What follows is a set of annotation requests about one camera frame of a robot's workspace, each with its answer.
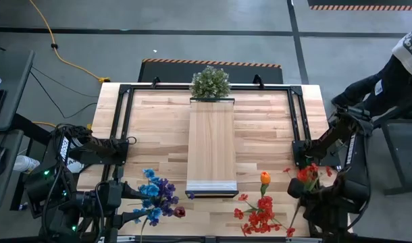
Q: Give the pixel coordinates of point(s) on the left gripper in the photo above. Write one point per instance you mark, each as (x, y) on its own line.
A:
(108, 197)

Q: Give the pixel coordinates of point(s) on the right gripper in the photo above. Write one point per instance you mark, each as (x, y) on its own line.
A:
(327, 212)

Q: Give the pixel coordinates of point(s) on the small red artificial flower bunch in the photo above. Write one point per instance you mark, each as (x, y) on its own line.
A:
(305, 175)

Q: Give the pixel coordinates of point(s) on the blue artificial flower bunch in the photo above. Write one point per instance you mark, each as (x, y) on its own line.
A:
(151, 190)

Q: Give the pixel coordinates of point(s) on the orange artificial tulip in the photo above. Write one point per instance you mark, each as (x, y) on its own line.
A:
(265, 177)

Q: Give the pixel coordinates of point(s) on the purple artificial flower bunch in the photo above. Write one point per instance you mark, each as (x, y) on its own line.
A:
(169, 194)

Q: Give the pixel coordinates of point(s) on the large red artificial flower bunch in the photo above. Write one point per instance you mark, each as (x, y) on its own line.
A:
(260, 219)

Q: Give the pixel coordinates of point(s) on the dark red artificial tulip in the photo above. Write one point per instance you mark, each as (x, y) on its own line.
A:
(179, 212)

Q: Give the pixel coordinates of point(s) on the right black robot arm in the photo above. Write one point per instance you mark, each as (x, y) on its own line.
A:
(356, 168)

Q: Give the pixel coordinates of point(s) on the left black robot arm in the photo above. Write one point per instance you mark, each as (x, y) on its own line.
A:
(91, 145)

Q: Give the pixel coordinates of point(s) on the white box with logo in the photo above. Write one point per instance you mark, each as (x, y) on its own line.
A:
(74, 166)

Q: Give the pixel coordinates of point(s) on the white plastic bottle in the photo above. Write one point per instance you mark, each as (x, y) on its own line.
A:
(25, 163)

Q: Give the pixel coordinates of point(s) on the black clamp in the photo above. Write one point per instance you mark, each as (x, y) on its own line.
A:
(259, 81)
(155, 82)

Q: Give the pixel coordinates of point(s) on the potted green bushy plant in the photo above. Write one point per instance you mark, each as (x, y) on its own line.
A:
(210, 84)

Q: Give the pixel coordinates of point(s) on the person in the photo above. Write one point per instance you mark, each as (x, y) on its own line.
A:
(395, 84)

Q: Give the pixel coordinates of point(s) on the grey workstation desk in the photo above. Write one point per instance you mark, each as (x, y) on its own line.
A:
(17, 84)

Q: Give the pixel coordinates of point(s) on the silver metal bracket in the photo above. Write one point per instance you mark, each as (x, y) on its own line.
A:
(297, 240)
(125, 239)

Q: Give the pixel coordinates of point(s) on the wooden shelf with black frame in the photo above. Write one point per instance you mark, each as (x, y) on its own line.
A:
(211, 145)

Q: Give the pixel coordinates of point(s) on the black metal table frame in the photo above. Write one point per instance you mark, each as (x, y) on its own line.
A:
(243, 87)

